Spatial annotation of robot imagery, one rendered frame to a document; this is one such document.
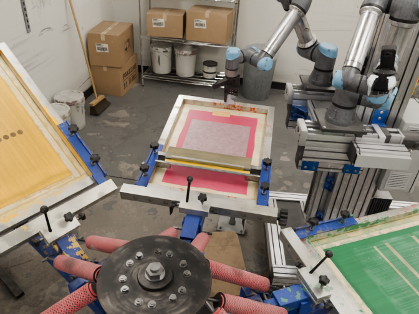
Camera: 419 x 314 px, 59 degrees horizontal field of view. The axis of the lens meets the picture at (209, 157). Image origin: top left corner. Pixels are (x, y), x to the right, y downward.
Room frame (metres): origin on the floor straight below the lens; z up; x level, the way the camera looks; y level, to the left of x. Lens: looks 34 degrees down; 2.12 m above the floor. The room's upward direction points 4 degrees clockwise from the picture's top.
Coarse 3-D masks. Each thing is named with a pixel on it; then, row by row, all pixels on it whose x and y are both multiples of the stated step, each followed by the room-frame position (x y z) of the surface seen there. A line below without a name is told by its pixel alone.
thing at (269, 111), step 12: (180, 96) 2.07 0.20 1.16; (180, 108) 1.97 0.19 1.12; (228, 108) 2.01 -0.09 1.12; (240, 108) 2.00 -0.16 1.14; (252, 108) 1.99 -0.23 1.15; (264, 108) 1.99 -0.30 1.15; (168, 120) 1.83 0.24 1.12; (168, 132) 1.72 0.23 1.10; (264, 144) 1.67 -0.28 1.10; (264, 156) 1.57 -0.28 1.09; (156, 168) 1.48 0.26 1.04; (180, 192) 1.31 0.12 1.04; (192, 192) 1.31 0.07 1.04; (204, 192) 1.31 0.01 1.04
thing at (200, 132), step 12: (192, 120) 1.89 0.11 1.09; (204, 120) 1.89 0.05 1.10; (216, 120) 1.90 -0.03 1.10; (192, 132) 1.78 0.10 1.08; (204, 132) 1.79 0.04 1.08; (216, 132) 1.79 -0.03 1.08; (180, 144) 1.68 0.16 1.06; (192, 144) 1.68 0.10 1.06; (204, 144) 1.69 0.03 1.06; (180, 168) 1.50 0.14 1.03; (192, 168) 1.50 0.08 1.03; (168, 180) 1.41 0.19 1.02; (180, 180) 1.42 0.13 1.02; (204, 180) 1.43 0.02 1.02
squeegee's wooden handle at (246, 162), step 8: (168, 152) 1.49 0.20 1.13; (176, 152) 1.49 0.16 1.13; (184, 152) 1.49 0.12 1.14; (192, 152) 1.49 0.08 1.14; (200, 152) 1.49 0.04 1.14; (208, 152) 1.49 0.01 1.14; (208, 160) 1.45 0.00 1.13; (216, 160) 1.45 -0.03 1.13; (224, 160) 1.45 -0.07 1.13; (232, 160) 1.45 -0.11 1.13; (240, 160) 1.45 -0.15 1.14; (248, 160) 1.45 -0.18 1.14; (248, 168) 1.41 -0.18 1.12
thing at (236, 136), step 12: (228, 120) 1.91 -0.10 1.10; (240, 120) 1.91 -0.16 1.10; (252, 120) 1.92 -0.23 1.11; (228, 132) 1.80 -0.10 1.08; (240, 132) 1.80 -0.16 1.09; (252, 132) 1.81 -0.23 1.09; (216, 144) 1.69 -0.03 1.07; (228, 144) 1.70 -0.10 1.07; (240, 144) 1.70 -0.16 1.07; (252, 144) 1.71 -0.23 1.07; (252, 156) 1.61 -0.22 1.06; (216, 180) 1.43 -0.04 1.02; (228, 180) 1.43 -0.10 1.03; (240, 180) 1.44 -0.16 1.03; (228, 192) 1.36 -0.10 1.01; (240, 192) 1.36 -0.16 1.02
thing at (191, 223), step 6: (186, 216) 1.12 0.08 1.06; (192, 216) 1.13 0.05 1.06; (198, 216) 1.13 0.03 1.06; (186, 222) 1.09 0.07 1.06; (192, 222) 1.09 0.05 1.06; (198, 222) 1.10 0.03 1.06; (186, 228) 1.07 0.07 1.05; (192, 228) 1.07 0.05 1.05; (198, 228) 1.10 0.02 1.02; (180, 234) 1.04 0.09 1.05; (186, 234) 1.04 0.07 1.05; (192, 234) 1.04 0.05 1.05; (192, 240) 1.02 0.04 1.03
